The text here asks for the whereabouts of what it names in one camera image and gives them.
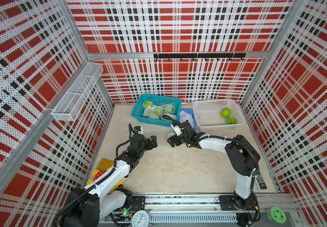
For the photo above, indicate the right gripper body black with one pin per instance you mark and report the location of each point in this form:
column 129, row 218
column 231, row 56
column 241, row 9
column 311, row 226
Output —
column 178, row 140

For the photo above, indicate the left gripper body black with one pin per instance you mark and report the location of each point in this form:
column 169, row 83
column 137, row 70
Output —
column 147, row 145

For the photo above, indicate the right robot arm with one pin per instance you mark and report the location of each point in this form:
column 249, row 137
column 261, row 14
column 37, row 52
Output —
column 242, row 156

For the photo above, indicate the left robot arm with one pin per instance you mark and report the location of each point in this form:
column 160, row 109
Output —
column 85, row 207

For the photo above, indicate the stack of white foam nets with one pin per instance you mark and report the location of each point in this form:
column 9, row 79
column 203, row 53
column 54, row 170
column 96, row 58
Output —
column 186, row 117

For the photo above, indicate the green custard apple upper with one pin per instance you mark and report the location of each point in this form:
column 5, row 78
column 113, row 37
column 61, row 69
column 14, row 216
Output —
column 226, row 113

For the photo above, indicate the green custard apple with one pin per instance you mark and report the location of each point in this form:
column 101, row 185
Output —
column 231, row 121
column 226, row 113

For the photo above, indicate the green custard apple lower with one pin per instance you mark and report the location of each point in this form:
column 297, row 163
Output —
column 231, row 121

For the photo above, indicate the blue plastic tray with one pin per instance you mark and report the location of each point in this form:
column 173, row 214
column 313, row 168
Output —
column 191, row 112

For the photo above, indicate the white plastic basket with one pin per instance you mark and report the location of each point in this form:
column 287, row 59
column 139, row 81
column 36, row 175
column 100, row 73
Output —
column 208, row 114

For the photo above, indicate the teal plastic basket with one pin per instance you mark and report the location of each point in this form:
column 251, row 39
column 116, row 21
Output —
column 149, row 109

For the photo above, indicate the yellow plush toy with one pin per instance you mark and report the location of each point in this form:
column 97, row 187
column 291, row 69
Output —
column 102, row 171

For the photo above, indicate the white remote control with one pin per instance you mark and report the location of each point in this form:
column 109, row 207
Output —
column 260, row 181

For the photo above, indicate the green tape spool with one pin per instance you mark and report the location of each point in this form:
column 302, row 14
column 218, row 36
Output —
column 276, row 215

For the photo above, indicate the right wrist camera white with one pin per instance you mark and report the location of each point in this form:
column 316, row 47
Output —
column 177, row 130

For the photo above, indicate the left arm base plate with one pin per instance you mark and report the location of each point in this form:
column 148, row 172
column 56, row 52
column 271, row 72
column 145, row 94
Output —
column 137, row 203

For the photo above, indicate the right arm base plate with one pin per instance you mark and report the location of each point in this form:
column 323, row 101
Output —
column 236, row 203

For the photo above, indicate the black hook rail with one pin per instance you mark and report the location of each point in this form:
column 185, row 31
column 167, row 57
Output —
column 200, row 55

